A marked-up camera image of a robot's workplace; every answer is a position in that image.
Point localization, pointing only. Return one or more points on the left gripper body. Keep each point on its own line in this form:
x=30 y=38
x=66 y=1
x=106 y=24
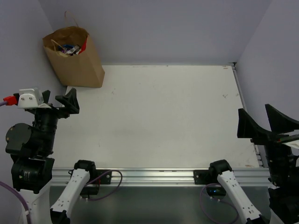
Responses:
x=56 y=111

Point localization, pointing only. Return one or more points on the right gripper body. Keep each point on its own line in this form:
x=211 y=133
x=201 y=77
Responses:
x=275 y=144

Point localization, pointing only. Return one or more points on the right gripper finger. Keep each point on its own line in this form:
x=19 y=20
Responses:
x=279 y=122
x=248 y=128

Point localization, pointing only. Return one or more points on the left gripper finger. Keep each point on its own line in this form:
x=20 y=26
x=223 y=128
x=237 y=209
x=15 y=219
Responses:
x=69 y=102
x=46 y=96

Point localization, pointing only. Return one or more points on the brown paper bag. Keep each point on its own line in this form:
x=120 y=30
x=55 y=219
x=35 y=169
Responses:
x=83 y=70

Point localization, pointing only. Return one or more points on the blue snack packet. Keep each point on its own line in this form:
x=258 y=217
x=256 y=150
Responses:
x=67 y=47

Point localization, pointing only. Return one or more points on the red cassava chips bag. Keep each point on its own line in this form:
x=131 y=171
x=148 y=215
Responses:
x=83 y=47

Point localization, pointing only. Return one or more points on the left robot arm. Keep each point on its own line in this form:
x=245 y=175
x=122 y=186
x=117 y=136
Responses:
x=30 y=147

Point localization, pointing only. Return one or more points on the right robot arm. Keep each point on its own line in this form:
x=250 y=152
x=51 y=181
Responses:
x=274 y=202

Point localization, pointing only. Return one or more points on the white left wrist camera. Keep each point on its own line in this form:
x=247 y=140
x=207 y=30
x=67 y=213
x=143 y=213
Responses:
x=31 y=98

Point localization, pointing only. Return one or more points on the aluminium right side rail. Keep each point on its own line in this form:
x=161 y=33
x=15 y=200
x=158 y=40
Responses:
x=258 y=154

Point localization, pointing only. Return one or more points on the aluminium rail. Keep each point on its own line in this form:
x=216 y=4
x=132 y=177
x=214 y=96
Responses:
x=258 y=154
x=183 y=177

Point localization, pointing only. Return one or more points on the aluminium front rail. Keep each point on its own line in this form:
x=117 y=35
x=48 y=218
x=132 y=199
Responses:
x=183 y=177

